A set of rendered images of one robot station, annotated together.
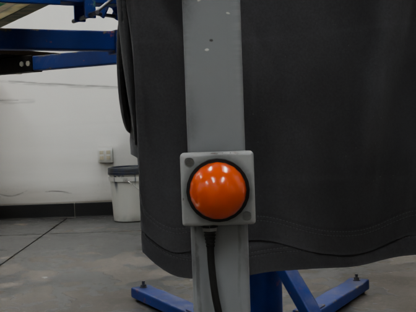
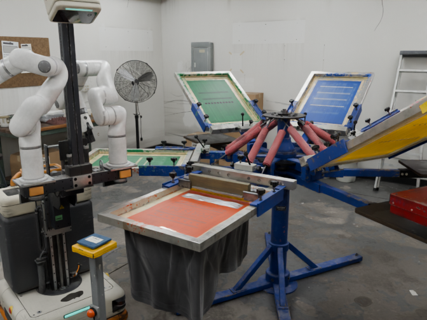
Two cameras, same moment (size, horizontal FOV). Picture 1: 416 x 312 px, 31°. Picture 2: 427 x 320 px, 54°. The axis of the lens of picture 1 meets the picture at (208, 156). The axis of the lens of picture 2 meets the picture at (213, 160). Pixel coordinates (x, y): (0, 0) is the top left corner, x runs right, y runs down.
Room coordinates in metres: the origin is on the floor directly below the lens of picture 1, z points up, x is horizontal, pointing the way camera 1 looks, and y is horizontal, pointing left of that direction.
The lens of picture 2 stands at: (-0.54, -1.28, 1.71)
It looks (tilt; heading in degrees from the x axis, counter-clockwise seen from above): 14 degrees down; 33
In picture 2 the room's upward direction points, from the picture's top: straight up
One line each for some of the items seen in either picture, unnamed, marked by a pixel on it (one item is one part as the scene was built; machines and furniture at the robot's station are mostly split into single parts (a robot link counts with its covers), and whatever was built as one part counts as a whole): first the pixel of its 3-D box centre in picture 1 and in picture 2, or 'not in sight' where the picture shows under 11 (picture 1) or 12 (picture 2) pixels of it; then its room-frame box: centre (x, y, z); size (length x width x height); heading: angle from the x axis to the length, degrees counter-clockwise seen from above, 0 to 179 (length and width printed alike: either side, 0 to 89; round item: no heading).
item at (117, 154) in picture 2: not in sight; (116, 150); (1.03, 0.34, 1.21); 0.16 x 0.13 x 0.15; 72
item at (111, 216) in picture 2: not in sight; (197, 204); (1.10, -0.13, 0.97); 0.79 x 0.58 x 0.04; 0
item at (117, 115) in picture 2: not in sight; (114, 121); (1.01, 0.33, 1.37); 0.13 x 0.10 x 0.16; 171
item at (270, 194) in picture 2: not in sight; (267, 200); (1.34, -0.41, 0.98); 0.30 x 0.05 x 0.07; 0
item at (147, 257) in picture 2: (324, 78); (161, 271); (0.81, -0.13, 0.74); 0.45 x 0.03 x 0.43; 90
